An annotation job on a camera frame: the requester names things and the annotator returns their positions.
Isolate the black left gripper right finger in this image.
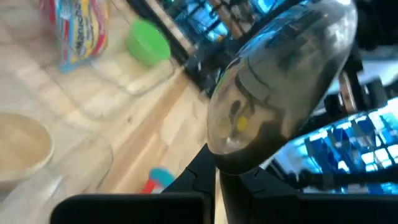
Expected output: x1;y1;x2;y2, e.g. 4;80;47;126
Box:
218;167;398;224

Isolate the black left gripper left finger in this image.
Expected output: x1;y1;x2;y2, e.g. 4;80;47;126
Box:
51;143;217;224

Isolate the teal plastic spoon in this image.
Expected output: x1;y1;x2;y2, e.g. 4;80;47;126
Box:
150;167;175;194

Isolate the silver metal spoon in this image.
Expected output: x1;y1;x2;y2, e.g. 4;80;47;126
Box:
206;0;358;175

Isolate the tan-lidded spice jar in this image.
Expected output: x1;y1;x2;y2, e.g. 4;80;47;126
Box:
0;112;54;184

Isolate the lime chili shrimp ramen packet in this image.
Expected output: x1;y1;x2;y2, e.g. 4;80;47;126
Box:
40;0;109;74

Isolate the green plastic bowl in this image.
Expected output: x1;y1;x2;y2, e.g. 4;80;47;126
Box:
126;18;172;67

